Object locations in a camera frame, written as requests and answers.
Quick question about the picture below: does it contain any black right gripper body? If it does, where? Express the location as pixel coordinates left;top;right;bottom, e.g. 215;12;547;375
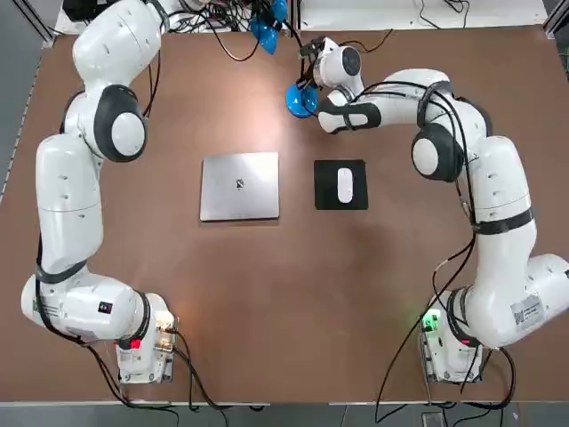
309;40;328;90

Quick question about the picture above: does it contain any blue desk lamp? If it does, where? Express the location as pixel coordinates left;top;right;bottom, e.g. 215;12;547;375
249;0;320;119

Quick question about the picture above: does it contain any black mouse pad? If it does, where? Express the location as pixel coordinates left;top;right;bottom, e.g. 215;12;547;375
313;158;370;211

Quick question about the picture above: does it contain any white computer mouse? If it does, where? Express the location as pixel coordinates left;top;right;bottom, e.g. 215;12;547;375
336;167;356;205

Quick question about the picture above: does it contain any silver closed laptop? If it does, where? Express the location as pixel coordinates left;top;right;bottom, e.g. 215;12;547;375
198;151;281;223

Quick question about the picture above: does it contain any black lamp cable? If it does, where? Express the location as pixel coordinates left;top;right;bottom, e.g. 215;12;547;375
355;27;396;53

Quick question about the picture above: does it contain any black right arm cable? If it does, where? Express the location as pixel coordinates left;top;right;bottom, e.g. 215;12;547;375
355;79;519;423

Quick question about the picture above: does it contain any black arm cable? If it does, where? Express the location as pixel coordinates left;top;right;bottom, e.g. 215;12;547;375
355;79;519;423
33;0;223;410

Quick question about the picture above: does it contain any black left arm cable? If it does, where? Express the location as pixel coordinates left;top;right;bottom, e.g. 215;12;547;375
33;0;223;410

